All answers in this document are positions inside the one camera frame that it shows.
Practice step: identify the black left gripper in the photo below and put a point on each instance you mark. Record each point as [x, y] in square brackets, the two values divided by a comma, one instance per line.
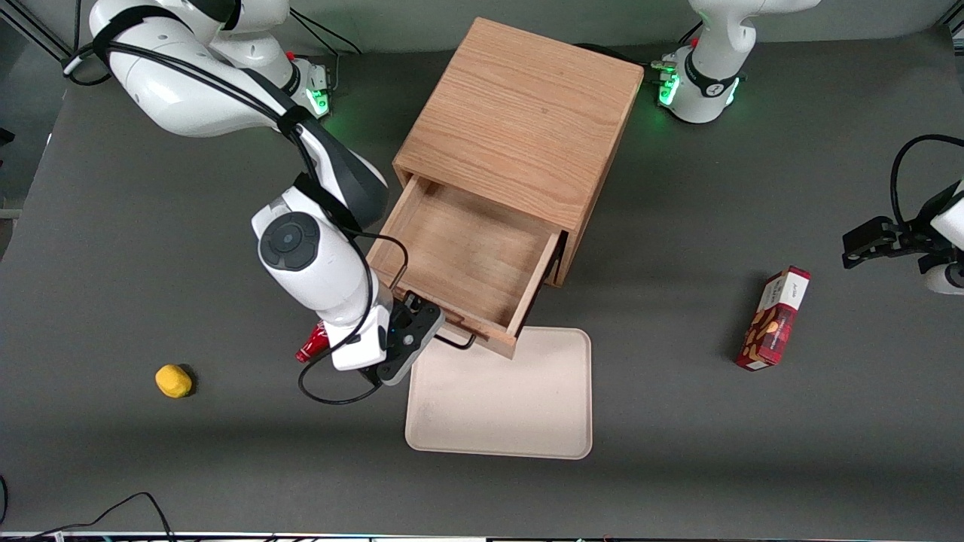
[913, 234]

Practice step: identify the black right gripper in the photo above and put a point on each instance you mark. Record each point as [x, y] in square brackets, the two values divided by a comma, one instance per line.
[407, 317]

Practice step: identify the wooden drawer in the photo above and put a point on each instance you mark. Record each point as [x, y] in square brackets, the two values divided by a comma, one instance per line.
[467, 256]

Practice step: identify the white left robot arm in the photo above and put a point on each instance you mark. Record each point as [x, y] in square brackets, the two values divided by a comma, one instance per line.
[708, 75]

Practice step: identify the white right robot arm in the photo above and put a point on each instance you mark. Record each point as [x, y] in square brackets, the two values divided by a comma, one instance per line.
[188, 90]

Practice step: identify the wooden drawer cabinet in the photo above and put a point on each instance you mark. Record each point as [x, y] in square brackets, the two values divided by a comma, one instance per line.
[520, 113]

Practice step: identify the beige plastic tray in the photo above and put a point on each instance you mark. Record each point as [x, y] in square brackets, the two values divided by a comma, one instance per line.
[497, 406]

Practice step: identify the red ketchup bottle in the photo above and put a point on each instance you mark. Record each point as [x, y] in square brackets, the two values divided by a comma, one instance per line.
[310, 348]

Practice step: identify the red snack box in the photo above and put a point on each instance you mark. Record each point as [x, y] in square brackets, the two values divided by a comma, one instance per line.
[776, 320]

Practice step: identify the yellow lemon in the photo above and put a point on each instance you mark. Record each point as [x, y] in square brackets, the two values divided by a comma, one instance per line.
[173, 381]

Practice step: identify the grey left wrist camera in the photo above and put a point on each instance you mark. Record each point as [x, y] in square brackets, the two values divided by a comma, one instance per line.
[945, 278]

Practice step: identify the black metal frame bar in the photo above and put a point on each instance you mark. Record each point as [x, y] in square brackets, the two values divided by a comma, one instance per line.
[38, 30]

